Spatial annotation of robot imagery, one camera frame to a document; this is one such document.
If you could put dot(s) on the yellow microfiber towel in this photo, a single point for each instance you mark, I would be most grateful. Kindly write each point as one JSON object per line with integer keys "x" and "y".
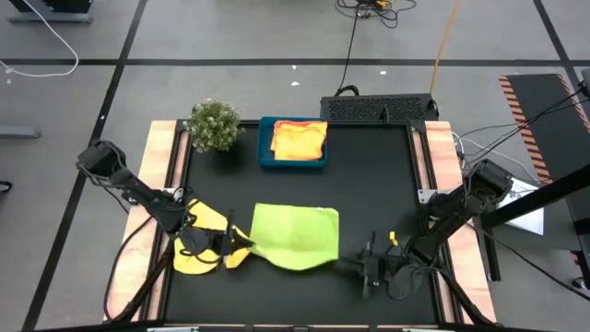
{"x": 198, "y": 216}

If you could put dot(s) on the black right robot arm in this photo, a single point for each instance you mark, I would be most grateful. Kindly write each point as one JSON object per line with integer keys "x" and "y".
{"x": 461, "y": 203}

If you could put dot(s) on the black caster foot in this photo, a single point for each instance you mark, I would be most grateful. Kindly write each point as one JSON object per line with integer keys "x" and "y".
{"x": 581, "y": 283}

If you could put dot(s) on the black hazard-striped ramp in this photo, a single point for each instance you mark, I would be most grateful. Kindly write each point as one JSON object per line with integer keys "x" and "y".
{"x": 548, "y": 120}

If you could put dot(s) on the green microfiber towel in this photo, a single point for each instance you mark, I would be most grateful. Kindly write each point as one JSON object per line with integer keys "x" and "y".
{"x": 295, "y": 235}

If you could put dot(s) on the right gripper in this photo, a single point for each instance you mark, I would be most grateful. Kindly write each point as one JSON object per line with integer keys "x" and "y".
{"x": 385, "y": 269}

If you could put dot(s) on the black computer case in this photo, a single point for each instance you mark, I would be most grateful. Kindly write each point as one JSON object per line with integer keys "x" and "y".
{"x": 378, "y": 108}

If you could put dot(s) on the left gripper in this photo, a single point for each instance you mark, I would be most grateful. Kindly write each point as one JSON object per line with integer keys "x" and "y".
{"x": 207, "y": 242}

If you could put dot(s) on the black floor item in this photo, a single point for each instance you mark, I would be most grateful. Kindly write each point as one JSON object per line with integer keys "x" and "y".
{"x": 3, "y": 186}

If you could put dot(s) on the yellow tape tag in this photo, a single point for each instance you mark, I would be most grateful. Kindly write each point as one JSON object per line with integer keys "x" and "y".
{"x": 392, "y": 238}

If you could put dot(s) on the yellow-orange microfiber towel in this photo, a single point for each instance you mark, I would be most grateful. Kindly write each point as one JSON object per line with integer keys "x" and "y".
{"x": 299, "y": 145}

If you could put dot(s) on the orange microfiber towel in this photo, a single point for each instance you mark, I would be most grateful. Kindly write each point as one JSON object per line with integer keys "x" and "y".
{"x": 299, "y": 122}

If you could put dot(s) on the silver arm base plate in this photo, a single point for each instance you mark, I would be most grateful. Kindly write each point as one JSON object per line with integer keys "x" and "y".
{"x": 426, "y": 196}

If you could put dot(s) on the black metal beam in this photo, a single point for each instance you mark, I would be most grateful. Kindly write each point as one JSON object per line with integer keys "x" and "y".
{"x": 544, "y": 196}

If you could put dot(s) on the grey floor bar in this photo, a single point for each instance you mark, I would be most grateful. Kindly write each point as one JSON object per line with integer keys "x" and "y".
{"x": 18, "y": 132}

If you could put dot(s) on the black stand post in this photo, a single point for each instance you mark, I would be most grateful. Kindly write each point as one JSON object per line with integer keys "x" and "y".
{"x": 491, "y": 253}

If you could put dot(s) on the black frame strut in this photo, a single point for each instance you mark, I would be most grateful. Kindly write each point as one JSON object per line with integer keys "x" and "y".
{"x": 461, "y": 295}
{"x": 143, "y": 286}

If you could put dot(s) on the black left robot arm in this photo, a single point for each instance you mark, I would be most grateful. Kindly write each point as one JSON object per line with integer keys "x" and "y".
{"x": 133, "y": 189}

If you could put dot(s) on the small potted green plant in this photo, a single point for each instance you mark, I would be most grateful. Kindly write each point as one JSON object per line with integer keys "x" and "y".
{"x": 214, "y": 126}

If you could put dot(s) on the pale wooden table board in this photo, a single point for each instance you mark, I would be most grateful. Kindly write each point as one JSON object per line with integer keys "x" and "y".
{"x": 440, "y": 138}
{"x": 159, "y": 138}

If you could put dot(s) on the black table frame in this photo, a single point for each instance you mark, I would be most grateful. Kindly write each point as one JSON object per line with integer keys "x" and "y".
{"x": 369, "y": 123}

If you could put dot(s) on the grey furniture base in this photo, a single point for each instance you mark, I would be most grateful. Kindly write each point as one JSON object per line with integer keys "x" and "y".
{"x": 50, "y": 17}

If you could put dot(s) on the blue plastic bin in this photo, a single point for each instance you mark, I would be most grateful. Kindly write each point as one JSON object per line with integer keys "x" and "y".
{"x": 263, "y": 147}

